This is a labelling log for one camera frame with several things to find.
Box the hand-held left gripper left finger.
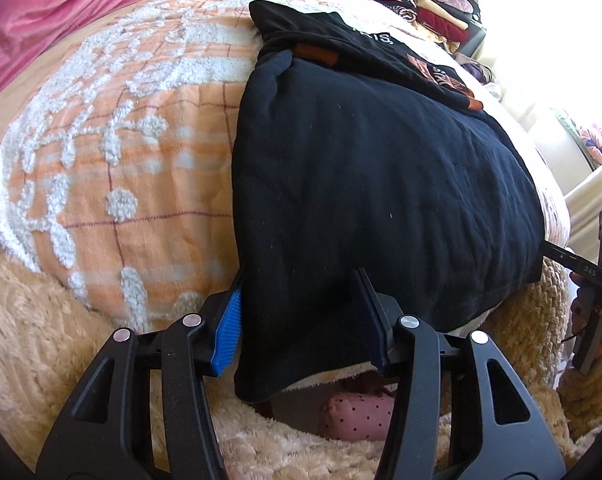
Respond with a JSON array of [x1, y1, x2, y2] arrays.
[[35, 267, 246, 480]]

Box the white furniture piece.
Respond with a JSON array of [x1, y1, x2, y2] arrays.
[[563, 162, 602, 241]]

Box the pile of folded clothes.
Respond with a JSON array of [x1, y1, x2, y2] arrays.
[[352, 0, 486, 53]]

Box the green floral cloth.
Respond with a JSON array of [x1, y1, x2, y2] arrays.
[[556, 109, 602, 166]]

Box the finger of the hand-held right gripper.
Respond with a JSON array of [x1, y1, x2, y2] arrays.
[[538, 241, 582, 268]]

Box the black sweater with orange cuffs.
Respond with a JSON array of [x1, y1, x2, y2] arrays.
[[231, 0, 546, 403]]

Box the orange plaid tufted blanket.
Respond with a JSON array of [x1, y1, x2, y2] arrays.
[[0, 0, 572, 321]]

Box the pink polka-dot cloth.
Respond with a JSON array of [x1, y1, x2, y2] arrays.
[[320, 392, 396, 443]]

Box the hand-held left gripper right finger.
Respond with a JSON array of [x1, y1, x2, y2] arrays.
[[353, 266, 566, 480]]

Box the person's right forearm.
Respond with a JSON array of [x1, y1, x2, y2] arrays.
[[556, 355, 602, 441]]

